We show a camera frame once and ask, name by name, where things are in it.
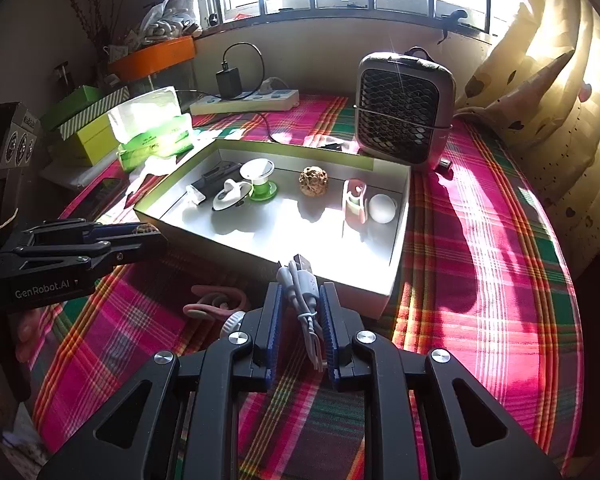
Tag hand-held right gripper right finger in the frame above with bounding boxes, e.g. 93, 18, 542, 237
320, 281, 563, 480

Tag pink plaid blanket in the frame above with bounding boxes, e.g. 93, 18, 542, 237
30, 92, 586, 480

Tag green striped box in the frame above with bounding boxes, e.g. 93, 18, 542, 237
42, 85, 131, 133

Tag white power strip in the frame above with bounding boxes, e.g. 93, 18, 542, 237
189, 87, 301, 117

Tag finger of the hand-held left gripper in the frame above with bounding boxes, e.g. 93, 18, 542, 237
11, 218, 158, 252
0, 235, 170, 281

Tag pile of plastic bags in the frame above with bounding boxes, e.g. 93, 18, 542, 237
127, 0, 203, 43

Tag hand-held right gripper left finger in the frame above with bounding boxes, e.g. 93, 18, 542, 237
37, 282, 286, 480

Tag pink ear-hook earphones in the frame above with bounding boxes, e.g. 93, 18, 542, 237
182, 285, 251, 318

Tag yellow-green box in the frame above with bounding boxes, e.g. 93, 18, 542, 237
60, 112, 126, 167

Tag orange tray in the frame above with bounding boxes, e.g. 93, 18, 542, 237
107, 35, 197, 81

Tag black rectangular gadget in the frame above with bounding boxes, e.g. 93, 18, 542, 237
192, 162, 241, 196

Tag dried twig bunch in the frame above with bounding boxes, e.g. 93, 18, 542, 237
62, 0, 126, 61

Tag person's left hand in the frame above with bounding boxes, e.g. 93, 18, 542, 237
15, 310, 48, 363

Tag pink clip toy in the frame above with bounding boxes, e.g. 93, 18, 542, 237
341, 178, 370, 226

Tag small clear jar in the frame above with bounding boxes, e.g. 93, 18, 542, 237
219, 311, 247, 340

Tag green tissue pack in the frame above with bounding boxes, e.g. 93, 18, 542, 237
107, 86, 196, 171

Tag grey desktop fan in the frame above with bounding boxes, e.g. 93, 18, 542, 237
354, 47, 456, 171

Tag black charger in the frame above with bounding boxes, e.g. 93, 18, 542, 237
216, 62, 241, 100

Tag green spool with white top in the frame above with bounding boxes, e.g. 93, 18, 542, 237
239, 158, 278, 202

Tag white cardboard box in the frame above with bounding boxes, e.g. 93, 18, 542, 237
132, 139, 412, 320

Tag white round gadget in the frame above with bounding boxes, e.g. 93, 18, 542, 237
211, 178, 253, 212

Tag black window handle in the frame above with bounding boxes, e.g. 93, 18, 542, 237
437, 9, 473, 46

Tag white mushroom-shaped gadget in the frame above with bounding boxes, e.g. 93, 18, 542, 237
367, 193, 398, 224

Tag black charger cable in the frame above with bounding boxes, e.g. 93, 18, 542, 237
222, 41, 278, 143

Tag cream heart-print curtain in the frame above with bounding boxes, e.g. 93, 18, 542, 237
452, 0, 600, 281

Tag white usb cable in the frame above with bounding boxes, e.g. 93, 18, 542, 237
276, 254, 328, 373

